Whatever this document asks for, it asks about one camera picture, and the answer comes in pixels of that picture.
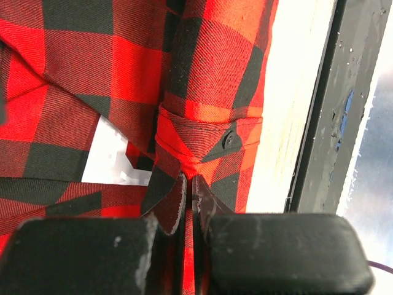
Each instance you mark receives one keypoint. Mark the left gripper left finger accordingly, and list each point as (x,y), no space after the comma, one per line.
(100,255)

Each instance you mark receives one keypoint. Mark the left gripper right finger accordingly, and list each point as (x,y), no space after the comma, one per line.
(279,253)

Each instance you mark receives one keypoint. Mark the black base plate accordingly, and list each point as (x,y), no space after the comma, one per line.
(338,104)

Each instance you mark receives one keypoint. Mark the red black plaid shirt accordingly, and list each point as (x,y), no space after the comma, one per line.
(105,101)

